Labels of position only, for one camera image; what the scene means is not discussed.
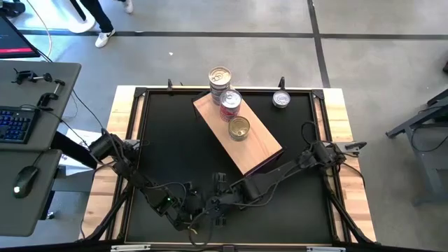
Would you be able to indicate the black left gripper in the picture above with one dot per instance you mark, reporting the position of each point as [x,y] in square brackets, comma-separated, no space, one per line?
[187,210]

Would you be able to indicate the grey frame bracket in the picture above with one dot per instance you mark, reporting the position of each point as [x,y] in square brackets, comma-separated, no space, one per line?
[136,143]

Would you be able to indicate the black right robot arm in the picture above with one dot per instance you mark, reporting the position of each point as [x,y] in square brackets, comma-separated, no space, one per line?
[276,176]

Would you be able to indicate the black desk clamp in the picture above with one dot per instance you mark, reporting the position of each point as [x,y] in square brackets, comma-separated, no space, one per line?
[22,75]
[43,99]

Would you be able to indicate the person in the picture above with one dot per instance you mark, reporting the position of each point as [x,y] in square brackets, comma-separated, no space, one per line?
[98,15]

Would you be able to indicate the white round base black pole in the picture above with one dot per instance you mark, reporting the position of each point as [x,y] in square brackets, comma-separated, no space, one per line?
[82,24]

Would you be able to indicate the white paper sheet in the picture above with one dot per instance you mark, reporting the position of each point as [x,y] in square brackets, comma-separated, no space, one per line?
[78,136]

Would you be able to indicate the silver metal bracket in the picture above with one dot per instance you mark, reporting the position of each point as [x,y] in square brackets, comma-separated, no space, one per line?
[129,248]
[325,249]

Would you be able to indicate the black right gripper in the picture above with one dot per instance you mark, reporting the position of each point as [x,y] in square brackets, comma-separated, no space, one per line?
[227,201]

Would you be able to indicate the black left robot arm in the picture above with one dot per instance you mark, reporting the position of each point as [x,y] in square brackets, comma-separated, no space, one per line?
[140,178]

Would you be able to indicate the green label seafood can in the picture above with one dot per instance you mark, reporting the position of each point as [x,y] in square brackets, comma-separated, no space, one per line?
[281,99]

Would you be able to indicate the dark grey metal stand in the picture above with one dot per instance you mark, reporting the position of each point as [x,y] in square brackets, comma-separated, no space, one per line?
[430,168]

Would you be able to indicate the gold lid seafood can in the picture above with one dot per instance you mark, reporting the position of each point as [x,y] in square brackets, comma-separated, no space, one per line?
[220,76]
[239,127]

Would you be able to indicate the black table mat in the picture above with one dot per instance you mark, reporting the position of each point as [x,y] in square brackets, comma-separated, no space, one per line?
[175,140]

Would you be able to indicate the black computer mouse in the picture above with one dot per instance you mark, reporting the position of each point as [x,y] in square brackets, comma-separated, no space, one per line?
[24,182]

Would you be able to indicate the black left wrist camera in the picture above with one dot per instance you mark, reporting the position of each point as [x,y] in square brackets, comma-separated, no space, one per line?
[164,201]

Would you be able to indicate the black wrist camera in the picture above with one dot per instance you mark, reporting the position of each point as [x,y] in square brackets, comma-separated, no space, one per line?
[220,182]
[164,201]

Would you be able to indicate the black computer monitor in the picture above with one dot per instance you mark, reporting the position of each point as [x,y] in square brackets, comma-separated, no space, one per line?
[14,35]

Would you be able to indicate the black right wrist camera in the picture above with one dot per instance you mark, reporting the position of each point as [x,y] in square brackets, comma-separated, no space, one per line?
[220,182]

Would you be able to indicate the black backlit keyboard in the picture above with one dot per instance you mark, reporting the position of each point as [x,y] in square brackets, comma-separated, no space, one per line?
[15,126]

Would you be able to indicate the black rail clip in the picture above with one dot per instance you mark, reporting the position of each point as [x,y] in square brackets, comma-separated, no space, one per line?
[281,83]
[170,85]

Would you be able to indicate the black floor object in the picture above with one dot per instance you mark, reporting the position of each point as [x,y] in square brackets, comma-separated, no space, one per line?
[12,7]

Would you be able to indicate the silver lid seafood can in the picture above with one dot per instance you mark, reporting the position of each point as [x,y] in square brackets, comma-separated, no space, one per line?
[230,99]

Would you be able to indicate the dark grey desk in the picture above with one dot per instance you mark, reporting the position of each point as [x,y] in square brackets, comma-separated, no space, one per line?
[21,217]
[68,75]

